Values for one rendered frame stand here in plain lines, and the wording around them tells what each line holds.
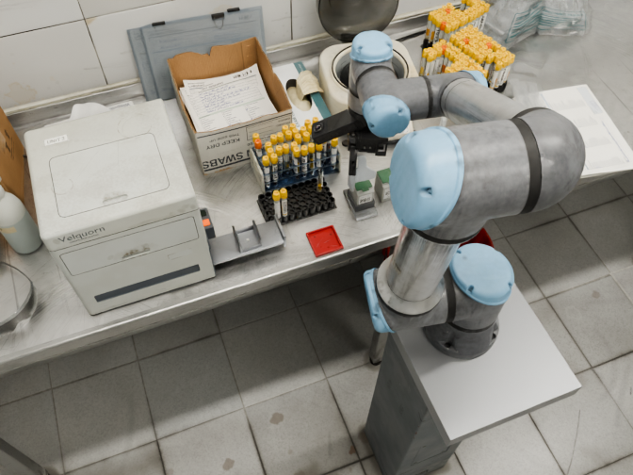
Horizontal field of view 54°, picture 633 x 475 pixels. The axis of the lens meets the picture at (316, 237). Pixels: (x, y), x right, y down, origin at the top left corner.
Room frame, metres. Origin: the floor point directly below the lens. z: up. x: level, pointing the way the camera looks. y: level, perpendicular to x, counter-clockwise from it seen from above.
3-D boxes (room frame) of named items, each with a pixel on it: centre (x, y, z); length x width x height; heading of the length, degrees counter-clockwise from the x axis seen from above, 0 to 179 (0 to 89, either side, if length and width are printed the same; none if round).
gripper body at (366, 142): (0.91, -0.10, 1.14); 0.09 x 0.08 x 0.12; 88
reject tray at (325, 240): (0.79, -0.02, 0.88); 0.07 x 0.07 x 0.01; 22
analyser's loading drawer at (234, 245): (0.76, 0.17, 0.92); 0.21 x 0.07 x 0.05; 112
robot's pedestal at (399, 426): (0.57, -0.30, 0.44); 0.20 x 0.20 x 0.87; 22
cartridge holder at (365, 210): (0.90, -0.10, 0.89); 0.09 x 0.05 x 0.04; 21
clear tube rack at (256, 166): (1.01, 0.06, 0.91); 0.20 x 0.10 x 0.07; 112
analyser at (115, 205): (0.77, 0.39, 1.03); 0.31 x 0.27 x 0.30; 112
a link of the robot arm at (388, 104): (0.81, -0.13, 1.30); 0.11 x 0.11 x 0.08; 11
